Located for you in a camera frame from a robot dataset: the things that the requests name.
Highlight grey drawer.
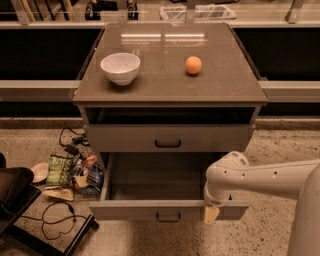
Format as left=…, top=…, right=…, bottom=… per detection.
left=88, top=152, right=250, bottom=224
left=84, top=107, right=255, bottom=152

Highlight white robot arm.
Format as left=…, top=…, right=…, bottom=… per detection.
left=204, top=151, right=320, bottom=256

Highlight grey drawer cabinet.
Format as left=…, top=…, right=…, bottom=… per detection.
left=72, top=22, right=269, bottom=158

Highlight grey top drawer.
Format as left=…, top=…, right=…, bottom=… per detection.
left=84, top=107, right=255, bottom=152

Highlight blue snack package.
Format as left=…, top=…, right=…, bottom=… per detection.
left=75, top=165, right=104, bottom=195

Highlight red white snack packet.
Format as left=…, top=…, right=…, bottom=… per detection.
left=82, top=155, right=97, bottom=169

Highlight orange fruit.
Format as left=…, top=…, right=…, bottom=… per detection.
left=185, top=56, right=202, bottom=75

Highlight tan snack bag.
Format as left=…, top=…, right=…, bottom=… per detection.
left=43, top=188, right=74, bottom=201

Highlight green chip bag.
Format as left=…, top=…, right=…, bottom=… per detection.
left=45, top=155, right=73, bottom=188

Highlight white ceramic bowl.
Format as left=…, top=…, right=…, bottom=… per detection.
left=100, top=53, right=141, bottom=85

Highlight white plate on floor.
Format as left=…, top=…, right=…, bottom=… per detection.
left=31, top=162, right=49, bottom=183

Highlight black chair base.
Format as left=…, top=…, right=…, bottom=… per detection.
left=0, top=153, right=99, bottom=256

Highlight black cable on floor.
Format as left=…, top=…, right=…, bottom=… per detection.
left=20, top=200, right=88, bottom=241

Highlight black power adapter cable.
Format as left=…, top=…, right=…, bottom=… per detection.
left=58, top=127, right=91, bottom=157

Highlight white wire basket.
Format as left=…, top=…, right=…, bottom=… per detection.
left=159, top=4, right=237, bottom=20

